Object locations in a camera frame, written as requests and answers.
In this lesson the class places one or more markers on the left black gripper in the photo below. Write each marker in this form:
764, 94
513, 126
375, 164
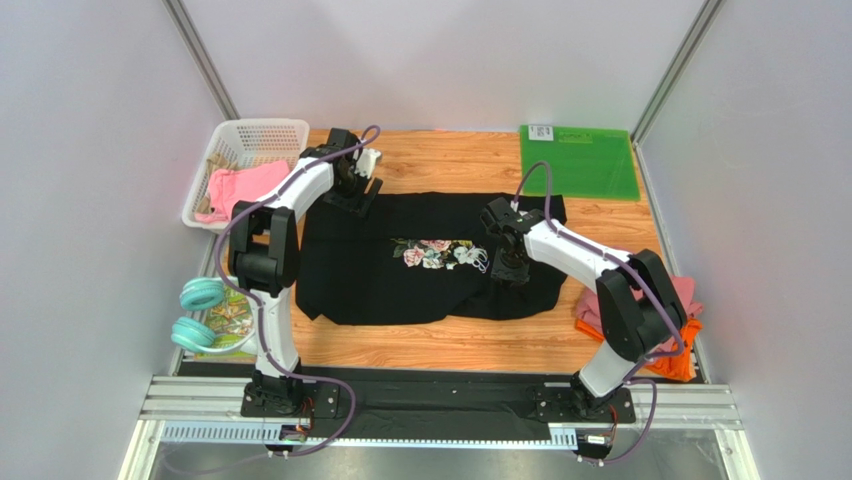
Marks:
360, 203

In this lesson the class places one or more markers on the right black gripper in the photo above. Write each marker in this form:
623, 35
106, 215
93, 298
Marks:
509, 267

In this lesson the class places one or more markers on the black floral t shirt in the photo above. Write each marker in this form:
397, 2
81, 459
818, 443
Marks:
413, 259

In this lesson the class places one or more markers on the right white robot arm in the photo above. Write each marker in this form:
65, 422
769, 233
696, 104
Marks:
638, 305

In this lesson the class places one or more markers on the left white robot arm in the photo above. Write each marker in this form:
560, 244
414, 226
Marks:
264, 256

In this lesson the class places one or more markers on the light pink shirt in basket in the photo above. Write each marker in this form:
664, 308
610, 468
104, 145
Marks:
246, 185

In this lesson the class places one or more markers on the white plastic basket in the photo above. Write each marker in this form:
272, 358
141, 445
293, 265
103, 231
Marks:
242, 145

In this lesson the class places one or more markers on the green cutting mat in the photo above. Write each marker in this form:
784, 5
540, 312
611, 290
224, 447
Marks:
585, 163

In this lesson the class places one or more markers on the white label sticker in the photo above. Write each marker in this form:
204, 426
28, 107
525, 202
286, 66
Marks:
540, 133

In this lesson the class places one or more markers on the beige cloth in basket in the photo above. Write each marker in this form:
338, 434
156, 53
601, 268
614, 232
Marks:
214, 173

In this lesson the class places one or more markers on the green snack bowl package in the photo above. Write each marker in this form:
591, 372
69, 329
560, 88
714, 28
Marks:
231, 321

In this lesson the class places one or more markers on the folded orange t shirt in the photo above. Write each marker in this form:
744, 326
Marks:
678, 368

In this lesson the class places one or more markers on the teal headphones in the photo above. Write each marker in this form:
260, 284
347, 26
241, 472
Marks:
198, 295

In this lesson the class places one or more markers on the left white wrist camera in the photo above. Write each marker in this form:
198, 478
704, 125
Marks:
367, 162

